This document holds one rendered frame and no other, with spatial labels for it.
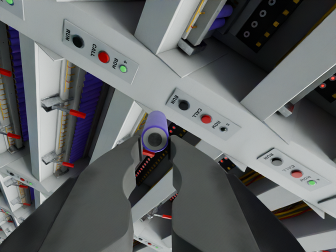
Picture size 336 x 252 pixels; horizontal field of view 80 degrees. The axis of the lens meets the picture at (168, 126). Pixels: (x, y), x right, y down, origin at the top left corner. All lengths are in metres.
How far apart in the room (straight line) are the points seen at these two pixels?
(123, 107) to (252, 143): 0.24
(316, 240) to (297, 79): 0.45
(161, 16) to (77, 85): 0.29
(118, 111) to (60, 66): 0.16
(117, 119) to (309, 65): 0.32
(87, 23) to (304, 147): 0.38
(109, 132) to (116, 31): 0.23
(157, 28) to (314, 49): 0.19
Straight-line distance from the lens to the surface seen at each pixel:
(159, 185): 0.56
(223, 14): 0.37
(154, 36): 0.30
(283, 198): 0.50
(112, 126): 0.44
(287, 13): 0.43
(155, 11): 0.30
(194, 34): 0.33
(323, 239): 0.66
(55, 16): 0.37
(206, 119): 0.33
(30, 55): 0.46
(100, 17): 0.34
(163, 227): 0.95
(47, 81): 0.49
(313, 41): 0.30
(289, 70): 0.31
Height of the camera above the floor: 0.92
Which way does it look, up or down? 6 degrees up
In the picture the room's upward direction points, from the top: 120 degrees clockwise
